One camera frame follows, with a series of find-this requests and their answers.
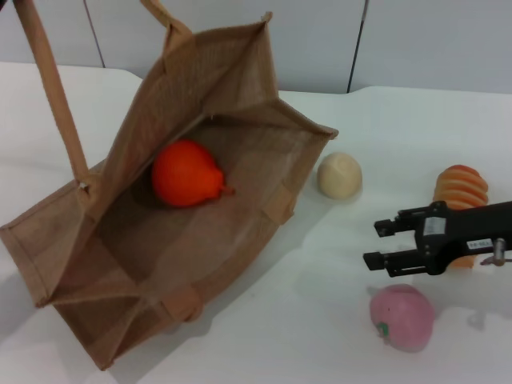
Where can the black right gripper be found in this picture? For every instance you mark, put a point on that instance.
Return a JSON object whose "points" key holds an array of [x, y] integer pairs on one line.
{"points": [[460, 232]]}

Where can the pink toy peach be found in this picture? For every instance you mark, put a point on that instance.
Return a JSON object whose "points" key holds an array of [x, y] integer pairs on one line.
{"points": [[404, 318]]}

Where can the brown jute handbag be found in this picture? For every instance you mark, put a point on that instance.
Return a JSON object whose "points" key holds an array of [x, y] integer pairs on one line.
{"points": [[208, 248]]}

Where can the orange toy fruit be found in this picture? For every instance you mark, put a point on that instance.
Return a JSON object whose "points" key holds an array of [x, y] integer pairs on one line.
{"points": [[184, 176]]}

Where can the sliced toy bread loaf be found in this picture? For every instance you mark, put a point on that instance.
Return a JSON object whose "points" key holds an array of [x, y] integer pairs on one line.
{"points": [[462, 186]]}

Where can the beige round toy bun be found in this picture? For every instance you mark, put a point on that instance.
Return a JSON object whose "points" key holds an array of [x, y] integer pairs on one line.
{"points": [[340, 178]]}

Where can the thin dark background pole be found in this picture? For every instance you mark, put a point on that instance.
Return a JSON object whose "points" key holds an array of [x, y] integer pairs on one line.
{"points": [[357, 48]]}

